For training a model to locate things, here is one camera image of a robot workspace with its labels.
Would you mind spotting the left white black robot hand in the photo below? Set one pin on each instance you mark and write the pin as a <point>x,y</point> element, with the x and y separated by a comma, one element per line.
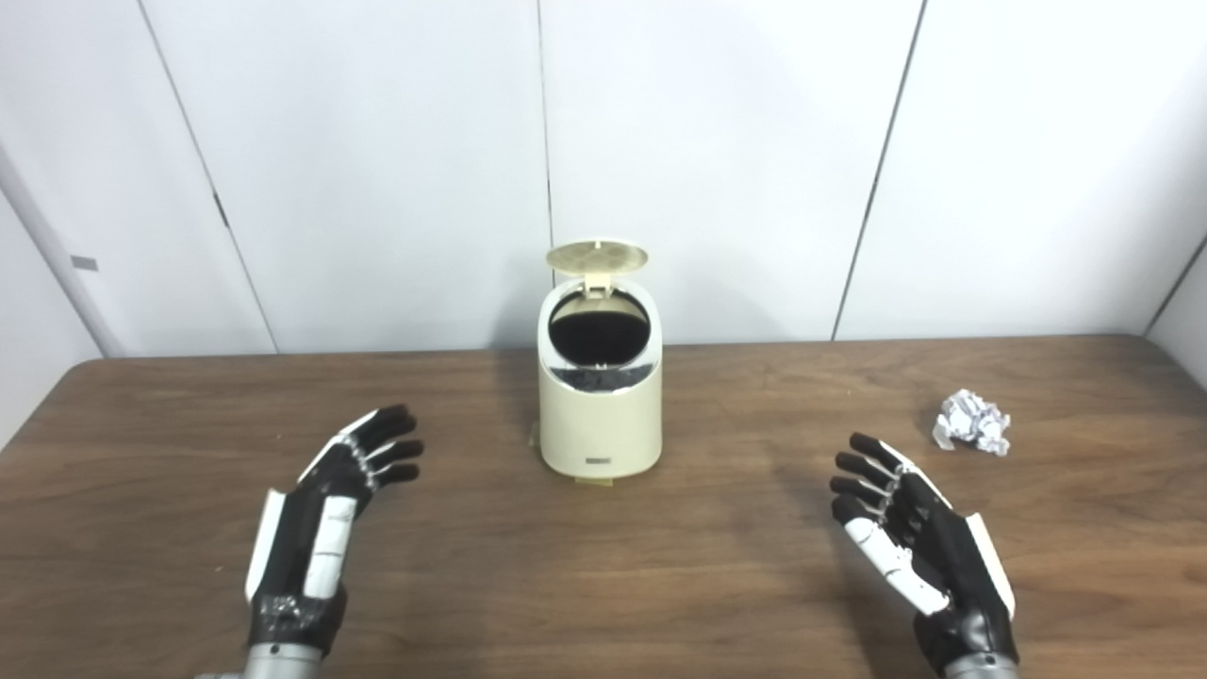
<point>292,547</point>

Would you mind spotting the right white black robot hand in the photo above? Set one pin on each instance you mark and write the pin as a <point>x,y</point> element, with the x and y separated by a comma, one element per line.
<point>952,556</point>

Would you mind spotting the white paper ball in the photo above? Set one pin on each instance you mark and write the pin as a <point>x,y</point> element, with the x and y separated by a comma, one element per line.
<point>971,422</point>

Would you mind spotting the cream-colored lidded bin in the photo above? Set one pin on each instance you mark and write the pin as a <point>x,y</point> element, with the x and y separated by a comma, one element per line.
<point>599,415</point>

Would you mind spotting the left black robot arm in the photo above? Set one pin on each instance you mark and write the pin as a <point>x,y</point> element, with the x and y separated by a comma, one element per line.
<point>283,663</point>

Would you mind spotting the small grey wall tag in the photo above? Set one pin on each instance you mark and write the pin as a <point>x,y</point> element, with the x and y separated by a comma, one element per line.
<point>84,263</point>

